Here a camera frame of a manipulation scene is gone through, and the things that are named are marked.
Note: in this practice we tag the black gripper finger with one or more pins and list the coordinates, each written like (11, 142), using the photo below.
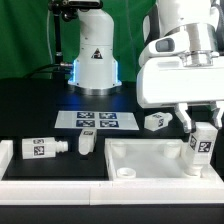
(217, 107)
(181, 112)

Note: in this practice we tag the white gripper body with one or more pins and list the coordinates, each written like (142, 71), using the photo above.
(164, 81)

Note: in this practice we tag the white square table top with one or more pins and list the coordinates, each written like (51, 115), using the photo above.
(151, 159)

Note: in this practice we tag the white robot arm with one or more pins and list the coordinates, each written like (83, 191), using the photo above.
(95, 71)

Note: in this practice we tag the white paper marker sheet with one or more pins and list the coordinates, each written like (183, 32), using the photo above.
(98, 120)

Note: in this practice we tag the green backdrop curtain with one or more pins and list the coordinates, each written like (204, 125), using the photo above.
(23, 35)

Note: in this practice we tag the white U-shaped obstacle frame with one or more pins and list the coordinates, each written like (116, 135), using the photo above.
(158, 191)

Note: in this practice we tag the black camera stand pole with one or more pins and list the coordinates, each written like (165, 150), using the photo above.
(68, 10)

